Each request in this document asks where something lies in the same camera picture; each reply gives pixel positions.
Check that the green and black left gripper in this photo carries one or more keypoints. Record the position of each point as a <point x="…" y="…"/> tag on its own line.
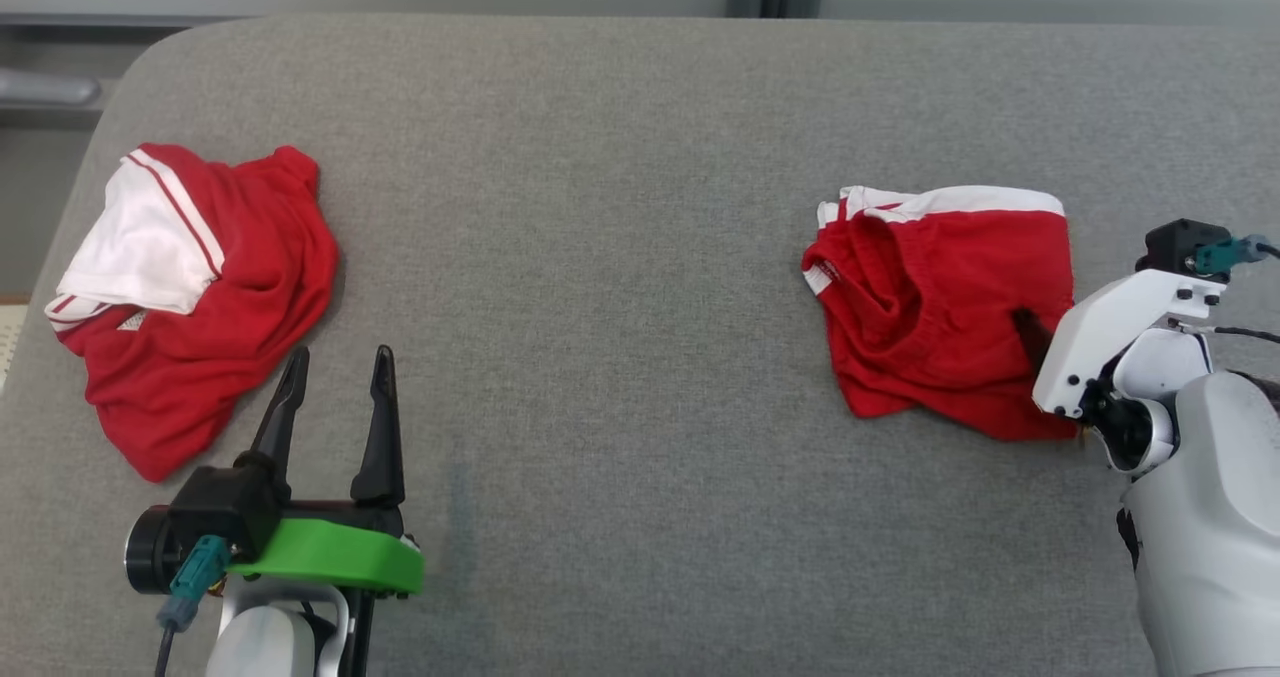
<point x="330" y="557"/>

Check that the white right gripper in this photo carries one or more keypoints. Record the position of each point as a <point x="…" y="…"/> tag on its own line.
<point x="1095" y="332"/>

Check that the red shorts with white trim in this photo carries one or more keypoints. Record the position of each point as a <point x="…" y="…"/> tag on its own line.
<point x="950" y="307"/>

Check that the red jersey with white sleeves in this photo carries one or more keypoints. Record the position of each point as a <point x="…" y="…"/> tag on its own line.
<point x="250" y="287"/>

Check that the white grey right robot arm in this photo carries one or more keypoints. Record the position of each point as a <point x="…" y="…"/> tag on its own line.
<point x="1210" y="517"/>

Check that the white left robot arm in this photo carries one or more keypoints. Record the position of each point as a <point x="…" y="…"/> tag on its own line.
<point x="265" y="642"/>

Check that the white perforated laundry basket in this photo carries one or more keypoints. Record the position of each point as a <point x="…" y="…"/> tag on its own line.
<point x="8" y="347"/>

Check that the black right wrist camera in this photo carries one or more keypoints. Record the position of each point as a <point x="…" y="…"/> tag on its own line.
<point x="1175" y="245"/>

